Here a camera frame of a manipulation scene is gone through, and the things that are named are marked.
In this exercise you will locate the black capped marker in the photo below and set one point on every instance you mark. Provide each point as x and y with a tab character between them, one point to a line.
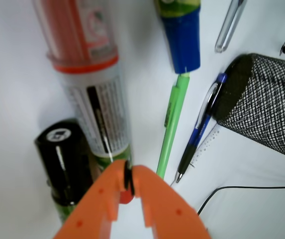
68	162

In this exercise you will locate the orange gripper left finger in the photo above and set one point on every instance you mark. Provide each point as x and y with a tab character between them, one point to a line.
93	216

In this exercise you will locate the black mesh pen holder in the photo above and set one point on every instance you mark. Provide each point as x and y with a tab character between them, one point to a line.
252	101

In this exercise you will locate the red capped marker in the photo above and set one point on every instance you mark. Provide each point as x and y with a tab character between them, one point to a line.
83	52

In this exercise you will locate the green mechanical pencil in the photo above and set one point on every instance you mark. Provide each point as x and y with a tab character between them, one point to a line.
173	113

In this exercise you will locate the blue black ballpoint pen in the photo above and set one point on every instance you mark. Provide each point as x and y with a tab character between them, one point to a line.
202	121

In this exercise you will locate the silver pen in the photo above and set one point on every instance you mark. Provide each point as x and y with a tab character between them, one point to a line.
229	25

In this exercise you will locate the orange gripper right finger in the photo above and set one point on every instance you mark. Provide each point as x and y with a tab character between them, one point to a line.
165	211

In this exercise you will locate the blue capped marker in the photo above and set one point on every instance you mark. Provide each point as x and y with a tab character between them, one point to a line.
180	19

